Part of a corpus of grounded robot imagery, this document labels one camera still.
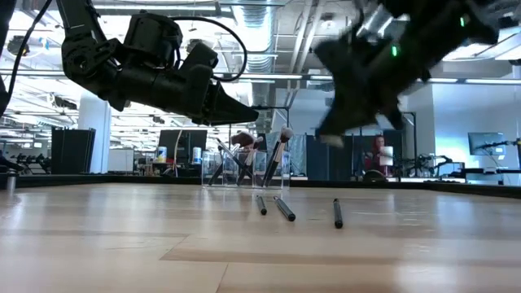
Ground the person's white paper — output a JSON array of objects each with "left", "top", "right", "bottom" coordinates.
[{"left": 379, "top": 146, "right": 395, "bottom": 167}]

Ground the black background monitor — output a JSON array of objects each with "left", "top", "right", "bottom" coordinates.
[{"left": 157, "top": 129, "right": 208, "bottom": 176}]

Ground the clear acrylic brush organizer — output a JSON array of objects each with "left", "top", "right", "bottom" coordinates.
[{"left": 200, "top": 149, "right": 291, "bottom": 190}]

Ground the black frame handle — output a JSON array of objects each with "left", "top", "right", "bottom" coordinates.
[{"left": 361, "top": 169, "right": 388, "bottom": 183}]

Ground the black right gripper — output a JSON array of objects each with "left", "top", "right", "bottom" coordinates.
[{"left": 314, "top": 28, "right": 429, "bottom": 138}]

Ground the black storage cabinet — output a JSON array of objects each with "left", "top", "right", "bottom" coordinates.
[{"left": 50, "top": 127, "right": 97, "bottom": 175}]

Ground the white building column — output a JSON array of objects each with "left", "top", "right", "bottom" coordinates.
[{"left": 77, "top": 90, "right": 112, "bottom": 175}]

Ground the silver ventilation duct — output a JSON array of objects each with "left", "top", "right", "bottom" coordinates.
[{"left": 234, "top": 0, "right": 282, "bottom": 131}]

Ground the person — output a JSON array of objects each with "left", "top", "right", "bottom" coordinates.
[{"left": 363, "top": 134, "right": 395, "bottom": 180}]

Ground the black partition panel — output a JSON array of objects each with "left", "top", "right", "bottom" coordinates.
[{"left": 304, "top": 133, "right": 417, "bottom": 181}]

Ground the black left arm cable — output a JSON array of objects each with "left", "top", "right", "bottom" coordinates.
[{"left": 0, "top": 0, "right": 54, "bottom": 119}]

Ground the small grey metal cylinder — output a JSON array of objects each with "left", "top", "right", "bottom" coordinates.
[{"left": 5, "top": 168, "right": 18, "bottom": 193}]

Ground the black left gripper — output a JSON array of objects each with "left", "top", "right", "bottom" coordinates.
[{"left": 108, "top": 63, "right": 260, "bottom": 126}]

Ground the black background desk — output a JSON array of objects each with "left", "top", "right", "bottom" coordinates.
[{"left": 462, "top": 166, "right": 521, "bottom": 186}]

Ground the grey background monitor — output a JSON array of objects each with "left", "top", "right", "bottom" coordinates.
[{"left": 467, "top": 131, "right": 506, "bottom": 157}]

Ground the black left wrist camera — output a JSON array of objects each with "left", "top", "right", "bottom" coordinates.
[{"left": 178, "top": 42, "right": 220, "bottom": 78}]

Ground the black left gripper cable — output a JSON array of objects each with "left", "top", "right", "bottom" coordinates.
[{"left": 169, "top": 15, "right": 248, "bottom": 83}]

